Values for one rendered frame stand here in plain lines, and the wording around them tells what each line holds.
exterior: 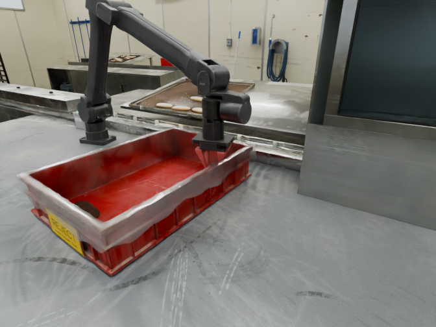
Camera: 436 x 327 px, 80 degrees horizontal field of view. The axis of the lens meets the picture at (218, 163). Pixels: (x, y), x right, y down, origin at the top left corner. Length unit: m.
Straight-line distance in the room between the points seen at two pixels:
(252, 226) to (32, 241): 0.44
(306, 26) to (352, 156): 4.13
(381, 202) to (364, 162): 0.10
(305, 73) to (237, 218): 4.21
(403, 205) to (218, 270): 0.42
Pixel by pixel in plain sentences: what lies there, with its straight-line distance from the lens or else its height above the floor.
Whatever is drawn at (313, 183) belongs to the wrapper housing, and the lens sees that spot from 0.70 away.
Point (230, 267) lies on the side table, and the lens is 0.49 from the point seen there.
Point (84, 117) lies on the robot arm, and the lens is 1.11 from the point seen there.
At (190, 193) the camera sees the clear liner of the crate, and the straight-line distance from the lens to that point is 0.54.
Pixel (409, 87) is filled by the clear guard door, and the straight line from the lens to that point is 0.62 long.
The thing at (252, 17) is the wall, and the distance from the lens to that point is 5.03.
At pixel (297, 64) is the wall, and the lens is 4.72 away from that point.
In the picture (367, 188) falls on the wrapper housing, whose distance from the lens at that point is 0.68.
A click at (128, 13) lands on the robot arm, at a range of 0.85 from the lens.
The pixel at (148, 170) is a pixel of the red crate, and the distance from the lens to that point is 0.84.
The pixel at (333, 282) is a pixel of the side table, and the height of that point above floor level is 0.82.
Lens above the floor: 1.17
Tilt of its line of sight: 24 degrees down
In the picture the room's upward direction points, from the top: straight up
